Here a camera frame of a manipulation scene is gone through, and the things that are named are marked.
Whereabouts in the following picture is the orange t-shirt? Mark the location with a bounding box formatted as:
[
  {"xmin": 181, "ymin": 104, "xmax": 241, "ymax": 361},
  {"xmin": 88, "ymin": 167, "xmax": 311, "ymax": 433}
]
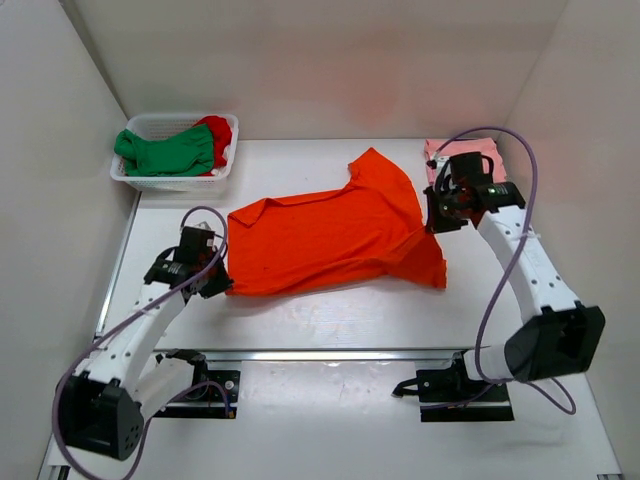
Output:
[{"xmin": 227, "ymin": 148, "xmax": 447, "ymax": 297}]

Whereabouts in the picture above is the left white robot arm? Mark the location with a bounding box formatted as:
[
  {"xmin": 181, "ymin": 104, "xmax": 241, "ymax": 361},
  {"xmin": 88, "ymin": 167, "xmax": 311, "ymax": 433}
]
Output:
[{"xmin": 56, "ymin": 223, "xmax": 232, "ymax": 460}]

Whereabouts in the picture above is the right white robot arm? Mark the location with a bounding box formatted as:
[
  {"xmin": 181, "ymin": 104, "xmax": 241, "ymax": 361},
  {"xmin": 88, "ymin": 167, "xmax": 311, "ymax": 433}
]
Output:
[{"xmin": 425, "ymin": 152, "xmax": 605, "ymax": 401}]

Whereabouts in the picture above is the pink folded t-shirt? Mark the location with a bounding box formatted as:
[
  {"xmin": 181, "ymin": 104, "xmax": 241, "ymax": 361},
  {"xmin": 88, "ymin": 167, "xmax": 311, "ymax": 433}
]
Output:
[{"xmin": 424, "ymin": 137, "xmax": 507, "ymax": 187}]

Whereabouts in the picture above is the green t-shirt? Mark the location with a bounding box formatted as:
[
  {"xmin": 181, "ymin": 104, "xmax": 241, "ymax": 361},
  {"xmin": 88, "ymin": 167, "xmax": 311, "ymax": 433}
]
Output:
[{"xmin": 114, "ymin": 125, "xmax": 215, "ymax": 177}]

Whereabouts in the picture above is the red t-shirt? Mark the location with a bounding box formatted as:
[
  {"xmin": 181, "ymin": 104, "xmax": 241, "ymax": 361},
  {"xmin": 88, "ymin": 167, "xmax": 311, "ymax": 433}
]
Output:
[{"xmin": 194, "ymin": 115, "xmax": 233, "ymax": 176}]

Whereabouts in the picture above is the white plastic basket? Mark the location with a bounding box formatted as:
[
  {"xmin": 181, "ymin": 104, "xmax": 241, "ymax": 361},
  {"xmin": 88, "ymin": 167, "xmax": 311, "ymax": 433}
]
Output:
[{"xmin": 110, "ymin": 112, "xmax": 240, "ymax": 195}]

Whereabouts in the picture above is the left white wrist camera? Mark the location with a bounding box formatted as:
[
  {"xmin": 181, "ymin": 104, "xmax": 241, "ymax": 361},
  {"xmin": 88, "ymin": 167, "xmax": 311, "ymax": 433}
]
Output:
[{"xmin": 193, "ymin": 221, "xmax": 216, "ymax": 238}]

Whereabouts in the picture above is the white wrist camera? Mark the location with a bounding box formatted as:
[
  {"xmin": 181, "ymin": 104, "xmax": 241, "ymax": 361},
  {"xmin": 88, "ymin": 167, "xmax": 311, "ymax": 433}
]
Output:
[
  {"xmin": 193, "ymin": 221, "xmax": 216, "ymax": 238},
  {"xmin": 426, "ymin": 154, "xmax": 449, "ymax": 171}
]

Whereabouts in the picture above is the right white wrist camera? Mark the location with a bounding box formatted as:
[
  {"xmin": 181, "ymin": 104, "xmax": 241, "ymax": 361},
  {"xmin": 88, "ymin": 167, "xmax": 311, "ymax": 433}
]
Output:
[{"xmin": 426, "ymin": 154, "xmax": 449, "ymax": 171}]

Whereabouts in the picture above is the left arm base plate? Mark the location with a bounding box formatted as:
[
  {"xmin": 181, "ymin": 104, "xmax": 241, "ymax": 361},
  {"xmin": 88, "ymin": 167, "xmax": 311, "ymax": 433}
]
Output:
[{"xmin": 133, "ymin": 349, "xmax": 241, "ymax": 421}]

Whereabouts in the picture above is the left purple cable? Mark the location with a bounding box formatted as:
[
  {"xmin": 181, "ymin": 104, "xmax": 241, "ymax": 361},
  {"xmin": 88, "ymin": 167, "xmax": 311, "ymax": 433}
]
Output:
[{"xmin": 52, "ymin": 205, "xmax": 230, "ymax": 480}]

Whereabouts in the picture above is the purple cable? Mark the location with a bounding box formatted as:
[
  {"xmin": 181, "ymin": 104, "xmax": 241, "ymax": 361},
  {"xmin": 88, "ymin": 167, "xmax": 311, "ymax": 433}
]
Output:
[
  {"xmin": 429, "ymin": 126, "xmax": 577, "ymax": 416},
  {"xmin": 52, "ymin": 205, "xmax": 230, "ymax": 480}
]

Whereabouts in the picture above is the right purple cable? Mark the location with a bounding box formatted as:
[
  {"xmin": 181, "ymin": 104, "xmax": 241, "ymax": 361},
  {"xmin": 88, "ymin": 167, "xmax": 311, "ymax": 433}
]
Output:
[{"xmin": 429, "ymin": 126, "xmax": 577, "ymax": 416}]

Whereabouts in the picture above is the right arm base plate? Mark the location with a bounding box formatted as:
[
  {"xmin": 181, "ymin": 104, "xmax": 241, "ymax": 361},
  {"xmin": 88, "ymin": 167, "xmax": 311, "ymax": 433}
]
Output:
[{"xmin": 392, "ymin": 352, "xmax": 515, "ymax": 423}]

